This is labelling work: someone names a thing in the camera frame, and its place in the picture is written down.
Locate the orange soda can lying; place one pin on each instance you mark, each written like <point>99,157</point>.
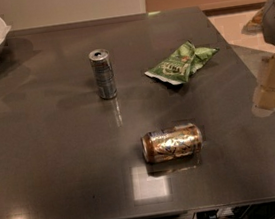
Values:
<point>173,143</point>

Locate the green jalapeno chip bag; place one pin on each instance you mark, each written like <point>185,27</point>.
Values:
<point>182,64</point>

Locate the silver upright drink can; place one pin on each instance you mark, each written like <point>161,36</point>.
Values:
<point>103,71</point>

